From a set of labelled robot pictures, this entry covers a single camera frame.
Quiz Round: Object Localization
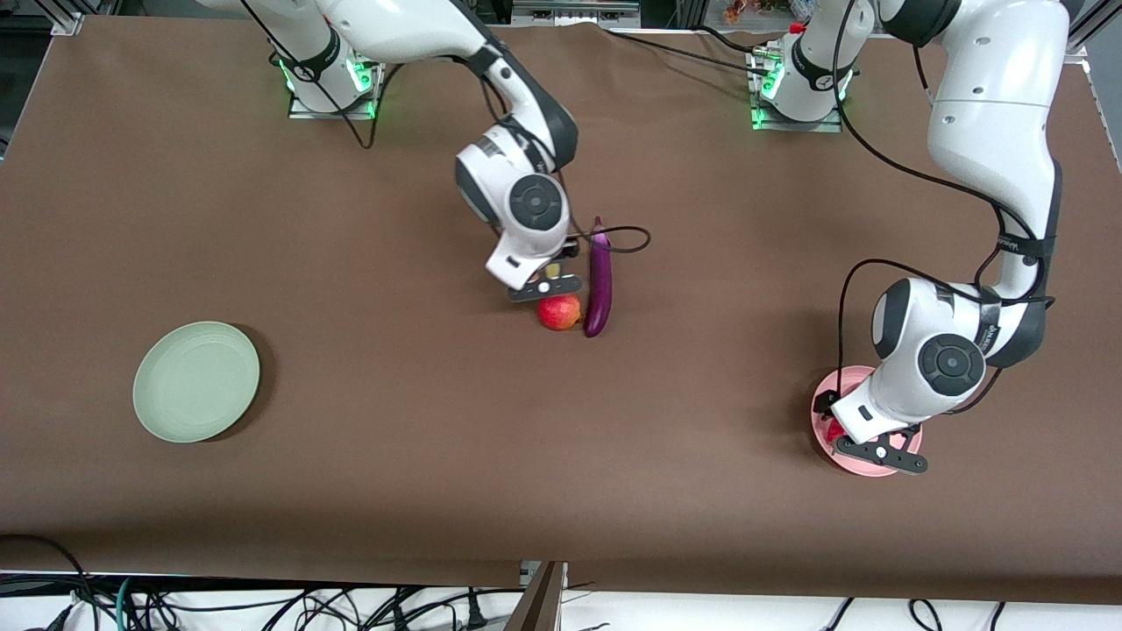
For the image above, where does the short black table cable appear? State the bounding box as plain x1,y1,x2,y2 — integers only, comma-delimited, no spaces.
697,25,765,52

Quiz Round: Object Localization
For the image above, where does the green round plate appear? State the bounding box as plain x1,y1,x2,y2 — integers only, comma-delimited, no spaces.
132,321,262,444

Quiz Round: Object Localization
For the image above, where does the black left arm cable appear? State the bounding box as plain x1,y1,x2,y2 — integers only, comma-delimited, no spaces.
831,0,1055,415

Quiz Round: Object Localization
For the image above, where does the aluminium table post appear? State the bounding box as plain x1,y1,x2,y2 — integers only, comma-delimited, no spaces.
504,561,569,631

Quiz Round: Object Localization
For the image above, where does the brown table cloth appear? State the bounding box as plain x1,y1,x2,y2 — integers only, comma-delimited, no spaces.
0,16,1122,606

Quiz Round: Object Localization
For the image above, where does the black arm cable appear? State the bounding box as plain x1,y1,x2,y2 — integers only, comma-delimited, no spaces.
831,0,1055,415
237,0,652,256

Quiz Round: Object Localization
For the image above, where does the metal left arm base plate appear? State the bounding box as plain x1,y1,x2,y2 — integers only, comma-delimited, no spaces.
749,48,845,133

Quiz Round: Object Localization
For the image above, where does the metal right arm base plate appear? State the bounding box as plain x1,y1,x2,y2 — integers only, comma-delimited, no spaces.
288,61,384,121

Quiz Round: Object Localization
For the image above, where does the aluminium frame beam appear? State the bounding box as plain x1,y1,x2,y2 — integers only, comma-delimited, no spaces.
513,0,641,27

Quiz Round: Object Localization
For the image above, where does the red apple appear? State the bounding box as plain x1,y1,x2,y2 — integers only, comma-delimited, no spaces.
537,294,583,332

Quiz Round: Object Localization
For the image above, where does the purple eggplant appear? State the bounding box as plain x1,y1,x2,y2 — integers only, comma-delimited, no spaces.
583,216,615,339

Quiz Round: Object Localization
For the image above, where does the black floor cable with plug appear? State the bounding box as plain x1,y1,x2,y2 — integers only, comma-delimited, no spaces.
289,585,527,631

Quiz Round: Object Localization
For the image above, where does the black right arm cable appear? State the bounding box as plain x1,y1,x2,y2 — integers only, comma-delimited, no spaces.
237,0,652,256

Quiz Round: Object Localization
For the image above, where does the pink round plate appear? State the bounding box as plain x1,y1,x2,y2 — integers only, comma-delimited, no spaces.
810,365,924,479

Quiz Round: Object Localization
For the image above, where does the long black table cable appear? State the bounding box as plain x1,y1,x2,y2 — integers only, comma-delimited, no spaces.
605,31,772,73

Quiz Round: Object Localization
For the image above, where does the thick black floor cable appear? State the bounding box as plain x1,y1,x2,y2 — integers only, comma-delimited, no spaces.
0,533,99,631

